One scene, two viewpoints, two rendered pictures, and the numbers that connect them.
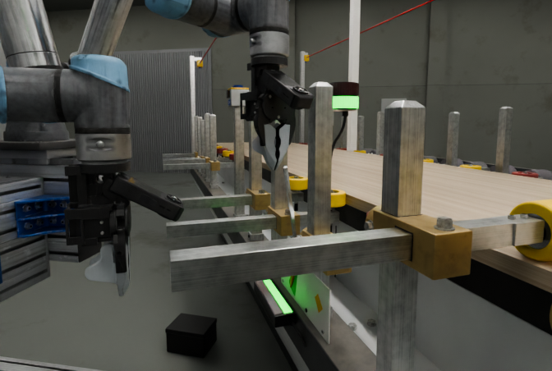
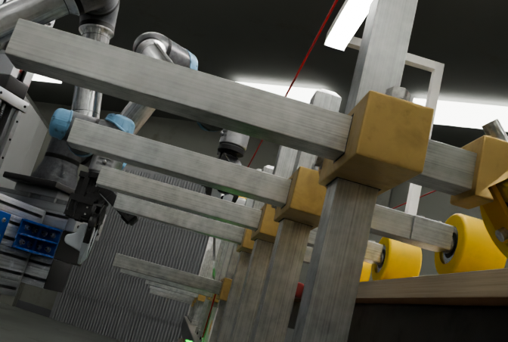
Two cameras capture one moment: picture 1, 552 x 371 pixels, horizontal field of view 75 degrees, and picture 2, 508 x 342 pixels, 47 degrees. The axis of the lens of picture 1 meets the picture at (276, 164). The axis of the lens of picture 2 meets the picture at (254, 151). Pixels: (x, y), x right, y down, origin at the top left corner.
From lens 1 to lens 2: 91 cm
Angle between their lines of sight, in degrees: 26
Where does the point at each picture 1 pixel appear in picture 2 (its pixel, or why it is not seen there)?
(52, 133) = (66, 181)
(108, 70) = (123, 124)
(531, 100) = not seen: outside the picture
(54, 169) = (57, 206)
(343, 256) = (201, 225)
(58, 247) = (32, 272)
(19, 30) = (85, 97)
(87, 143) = (97, 160)
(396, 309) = (233, 285)
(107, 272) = (77, 240)
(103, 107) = not seen: hidden behind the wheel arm
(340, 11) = not seen: hidden behind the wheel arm
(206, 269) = (131, 203)
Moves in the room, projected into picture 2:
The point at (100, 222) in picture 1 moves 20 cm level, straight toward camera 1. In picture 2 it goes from (86, 206) to (87, 196)
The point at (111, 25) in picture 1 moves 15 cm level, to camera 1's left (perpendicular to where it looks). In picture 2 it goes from (140, 113) to (100, 106)
